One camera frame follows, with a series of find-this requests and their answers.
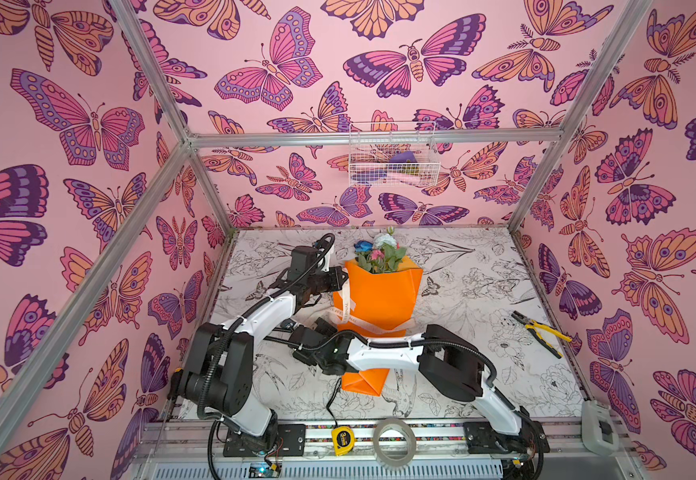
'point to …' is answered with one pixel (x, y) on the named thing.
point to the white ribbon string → (348, 304)
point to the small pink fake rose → (375, 254)
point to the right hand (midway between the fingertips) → (307, 331)
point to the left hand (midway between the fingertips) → (351, 272)
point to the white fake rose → (384, 238)
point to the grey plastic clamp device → (599, 432)
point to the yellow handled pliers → (532, 326)
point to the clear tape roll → (389, 462)
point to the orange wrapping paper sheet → (378, 303)
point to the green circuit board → (265, 471)
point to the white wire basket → (393, 154)
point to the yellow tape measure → (343, 437)
